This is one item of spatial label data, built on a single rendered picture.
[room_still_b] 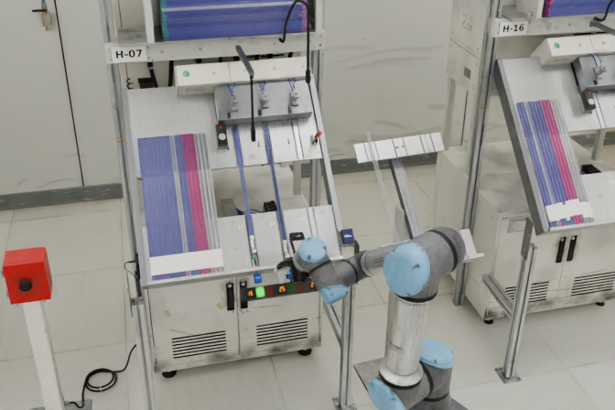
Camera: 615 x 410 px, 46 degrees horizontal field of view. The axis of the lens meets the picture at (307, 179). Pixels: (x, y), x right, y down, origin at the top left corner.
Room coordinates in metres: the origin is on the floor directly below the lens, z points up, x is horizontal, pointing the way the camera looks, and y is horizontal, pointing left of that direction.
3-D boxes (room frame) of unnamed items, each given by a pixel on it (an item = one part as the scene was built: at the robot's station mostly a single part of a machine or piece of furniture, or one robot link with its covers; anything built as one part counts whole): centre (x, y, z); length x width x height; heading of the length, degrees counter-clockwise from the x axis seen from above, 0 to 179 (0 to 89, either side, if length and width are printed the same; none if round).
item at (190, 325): (2.63, 0.35, 0.31); 0.70 x 0.65 x 0.62; 104
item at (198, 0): (2.52, 0.26, 1.52); 0.51 x 0.13 x 0.27; 104
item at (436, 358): (1.56, -0.35, 0.72); 0.13 x 0.12 x 0.14; 131
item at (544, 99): (2.81, -1.11, 0.65); 1.01 x 0.73 x 1.29; 14
